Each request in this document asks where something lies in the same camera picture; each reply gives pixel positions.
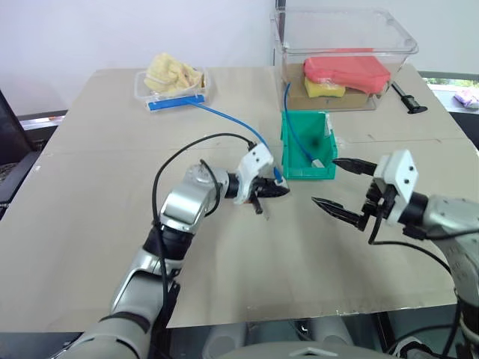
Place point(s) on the black clamp tool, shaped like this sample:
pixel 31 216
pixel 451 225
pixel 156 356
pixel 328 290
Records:
pixel 409 101

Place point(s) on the black furniture piece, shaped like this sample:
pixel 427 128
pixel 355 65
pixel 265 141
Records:
pixel 15 142

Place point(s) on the yellow sponge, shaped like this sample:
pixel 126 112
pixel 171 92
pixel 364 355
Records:
pixel 322 89

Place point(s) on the red sponge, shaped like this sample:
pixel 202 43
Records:
pixel 348 71

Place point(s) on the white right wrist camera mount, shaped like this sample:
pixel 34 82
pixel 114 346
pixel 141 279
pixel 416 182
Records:
pixel 402 175

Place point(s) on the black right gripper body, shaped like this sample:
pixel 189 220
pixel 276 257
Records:
pixel 376 205

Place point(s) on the small clear plastic container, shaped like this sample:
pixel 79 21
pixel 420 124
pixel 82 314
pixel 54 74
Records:
pixel 144 93

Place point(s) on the pink soft item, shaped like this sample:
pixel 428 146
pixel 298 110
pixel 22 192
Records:
pixel 467 99

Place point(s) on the green plastic bin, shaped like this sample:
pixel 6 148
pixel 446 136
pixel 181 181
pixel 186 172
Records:
pixel 299 170

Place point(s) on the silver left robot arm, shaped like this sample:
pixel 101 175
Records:
pixel 183 209

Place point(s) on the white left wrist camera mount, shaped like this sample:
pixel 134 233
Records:
pixel 256 161

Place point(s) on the large clear plastic bin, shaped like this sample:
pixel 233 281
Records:
pixel 337 41

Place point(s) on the blue tape strip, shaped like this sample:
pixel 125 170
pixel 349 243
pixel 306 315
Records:
pixel 176 102

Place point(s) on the yellow crumpled cloth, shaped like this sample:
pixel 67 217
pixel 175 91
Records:
pixel 168 73

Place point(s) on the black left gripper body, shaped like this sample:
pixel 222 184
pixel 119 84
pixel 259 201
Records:
pixel 258 190

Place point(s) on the silver robot torso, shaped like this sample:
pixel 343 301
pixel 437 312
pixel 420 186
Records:
pixel 307 351

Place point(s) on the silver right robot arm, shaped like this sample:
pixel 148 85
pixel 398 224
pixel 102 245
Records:
pixel 449 213

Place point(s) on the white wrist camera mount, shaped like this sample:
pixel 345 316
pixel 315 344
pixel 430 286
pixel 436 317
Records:
pixel 256 161
pixel 402 175

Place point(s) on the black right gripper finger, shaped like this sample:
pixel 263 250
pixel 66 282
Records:
pixel 338 209
pixel 355 166

